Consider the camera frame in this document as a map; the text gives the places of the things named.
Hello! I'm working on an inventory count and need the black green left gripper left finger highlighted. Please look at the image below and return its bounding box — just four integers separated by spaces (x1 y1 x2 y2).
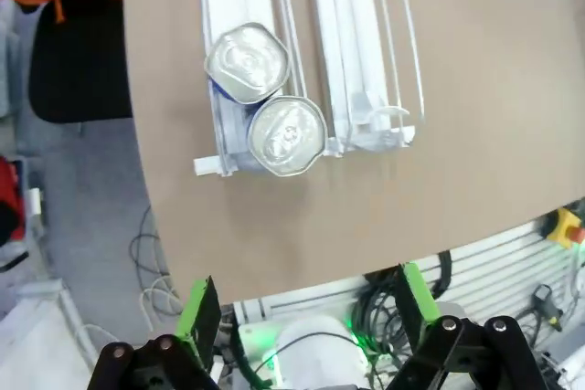
86 275 223 390

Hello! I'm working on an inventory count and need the white floor cable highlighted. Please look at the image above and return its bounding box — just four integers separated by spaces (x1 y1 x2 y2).
136 273 184 332

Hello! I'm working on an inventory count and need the black cable bundle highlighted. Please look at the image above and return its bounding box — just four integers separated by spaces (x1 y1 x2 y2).
356 250 453 359

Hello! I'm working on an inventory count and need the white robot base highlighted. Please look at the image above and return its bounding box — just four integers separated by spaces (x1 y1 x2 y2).
237 314 369 389

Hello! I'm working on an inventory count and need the yellow emergency stop button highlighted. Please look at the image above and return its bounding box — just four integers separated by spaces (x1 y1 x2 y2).
546 206 585 250

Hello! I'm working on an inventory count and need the blue drink can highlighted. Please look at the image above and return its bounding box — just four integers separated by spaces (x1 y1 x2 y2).
203 22 293 106

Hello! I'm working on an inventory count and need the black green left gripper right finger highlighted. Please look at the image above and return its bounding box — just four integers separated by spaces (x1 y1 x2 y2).
388 262 549 390

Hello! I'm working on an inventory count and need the silver can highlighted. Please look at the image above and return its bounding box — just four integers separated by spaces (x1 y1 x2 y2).
237 95 329 178

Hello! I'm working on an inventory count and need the black chair cushion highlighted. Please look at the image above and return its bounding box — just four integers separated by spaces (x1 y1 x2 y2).
27 0 133 125

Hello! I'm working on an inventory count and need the white can dispenser rack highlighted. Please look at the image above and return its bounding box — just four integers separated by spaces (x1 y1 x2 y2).
192 0 426 179

